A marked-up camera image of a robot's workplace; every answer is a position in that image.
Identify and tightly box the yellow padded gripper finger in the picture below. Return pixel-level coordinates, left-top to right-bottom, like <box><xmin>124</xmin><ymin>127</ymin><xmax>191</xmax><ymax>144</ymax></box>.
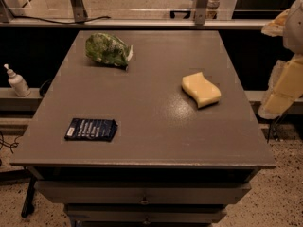
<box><xmin>261</xmin><ymin>9</ymin><xmax>290</xmax><ymax>37</ymax></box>
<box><xmin>258</xmin><ymin>56</ymin><xmax>303</xmax><ymax>119</ymax></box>

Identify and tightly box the yellow wavy sponge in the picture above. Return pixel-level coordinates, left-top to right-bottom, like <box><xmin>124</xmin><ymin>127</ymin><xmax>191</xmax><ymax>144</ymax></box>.
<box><xmin>182</xmin><ymin>72</ymin><xmax>221</xmax><ymax>109</ymax></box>

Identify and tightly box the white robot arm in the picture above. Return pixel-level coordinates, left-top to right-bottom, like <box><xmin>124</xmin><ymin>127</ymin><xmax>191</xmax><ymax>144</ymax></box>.
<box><xmin>258</xmin><ymin>0</ymin><xmax>303</xmax><ymax>119</ymax></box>

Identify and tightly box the dark blue rxbar wrapper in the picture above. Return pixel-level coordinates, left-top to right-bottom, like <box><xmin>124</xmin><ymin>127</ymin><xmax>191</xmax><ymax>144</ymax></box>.
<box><xmin>64</xmin><ymin>118</ymin><xmax>118</xmax><ymax>142</ymax></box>

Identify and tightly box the grey drawer cabinet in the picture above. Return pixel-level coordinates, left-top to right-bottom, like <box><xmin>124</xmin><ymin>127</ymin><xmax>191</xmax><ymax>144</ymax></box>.
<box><xmin>11</xmin><ymin>30</ymin><xmax>276</xmax><ymax>227</ymax></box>

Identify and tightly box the green chip bag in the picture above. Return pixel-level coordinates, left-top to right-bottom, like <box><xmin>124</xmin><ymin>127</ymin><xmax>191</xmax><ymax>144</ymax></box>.
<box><xmin>85</xmin><ymin>32</ymin><xmax>133</xmax><ymax>68</ymax></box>

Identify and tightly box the white pump bottle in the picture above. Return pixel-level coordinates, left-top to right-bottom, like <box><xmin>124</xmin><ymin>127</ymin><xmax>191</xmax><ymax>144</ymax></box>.
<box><xmin>4</xmin><ymin>64</ymin><xmax>30</xmax><ymax>97</ymax></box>

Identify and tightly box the right metal bracket post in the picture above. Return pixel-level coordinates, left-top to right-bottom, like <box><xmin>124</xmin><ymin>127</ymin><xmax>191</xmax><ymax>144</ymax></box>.
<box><xmin>194</xmin><ymin>0</ymin><xmax>208</xmax><ymax>26</ymax></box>

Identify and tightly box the metal bracket post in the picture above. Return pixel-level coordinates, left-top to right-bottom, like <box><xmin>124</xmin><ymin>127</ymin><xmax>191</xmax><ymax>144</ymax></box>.
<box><xmin>70</xmin><ymin>0</ymin><xmax>88</xmax><ymax>23</ymax></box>
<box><xmin>194</xmin><ymin>0</ymin><xmax>208</xmax><ymax>26</ymax></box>

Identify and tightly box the black cable on ledge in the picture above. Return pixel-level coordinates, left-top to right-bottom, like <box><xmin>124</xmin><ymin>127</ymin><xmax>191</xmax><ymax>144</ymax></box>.
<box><xmin>7</xmin><ymin>7</ymin><xmax>112</xmax><ymax>26</ymax></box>

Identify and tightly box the left metal bracket post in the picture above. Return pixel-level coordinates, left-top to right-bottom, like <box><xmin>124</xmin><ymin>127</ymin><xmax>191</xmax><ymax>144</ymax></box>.
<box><xmin>70</xmin><ymin>0</ymin><xmax>88</xmax><ymax>23</ymax></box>

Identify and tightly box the black floor cable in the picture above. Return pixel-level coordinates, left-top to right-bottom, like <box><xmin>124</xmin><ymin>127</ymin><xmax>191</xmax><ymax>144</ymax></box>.
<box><xmin>0</xmin><ymin>131</ymin><xmax>22</xmax><ymax>154</ymax></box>

